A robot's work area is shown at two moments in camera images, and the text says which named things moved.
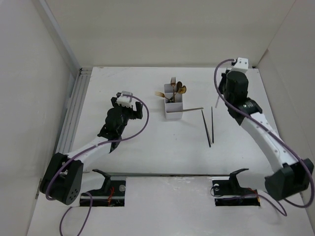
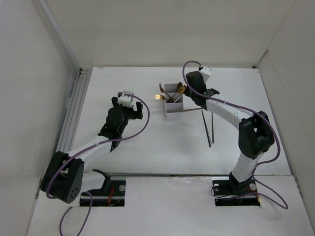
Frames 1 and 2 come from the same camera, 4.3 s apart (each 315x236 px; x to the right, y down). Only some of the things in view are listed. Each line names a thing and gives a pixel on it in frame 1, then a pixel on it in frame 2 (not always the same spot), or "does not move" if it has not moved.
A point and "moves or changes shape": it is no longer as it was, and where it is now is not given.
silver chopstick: [217, 102] moves or changes shape
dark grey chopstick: [212, 124] does not move
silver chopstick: [192, 109] does not move
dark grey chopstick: [206, 129] does not move
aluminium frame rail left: [66, 139] does not move
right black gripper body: [222, 86] → [188, 93]
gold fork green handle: [170, 100] moves or changes shape
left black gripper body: [127, 111] does not move
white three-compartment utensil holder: [173, 104] does not move
